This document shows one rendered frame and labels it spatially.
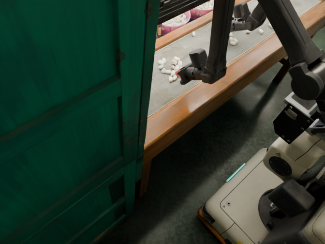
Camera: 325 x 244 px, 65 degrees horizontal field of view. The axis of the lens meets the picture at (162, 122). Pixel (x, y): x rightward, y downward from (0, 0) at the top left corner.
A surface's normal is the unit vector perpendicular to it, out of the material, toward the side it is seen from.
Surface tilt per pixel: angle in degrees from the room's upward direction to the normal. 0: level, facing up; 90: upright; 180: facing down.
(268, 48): 0
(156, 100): 0
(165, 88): 0
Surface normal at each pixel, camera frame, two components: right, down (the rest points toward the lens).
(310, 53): 0.34, -0.12
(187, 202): 0.11, -0.54
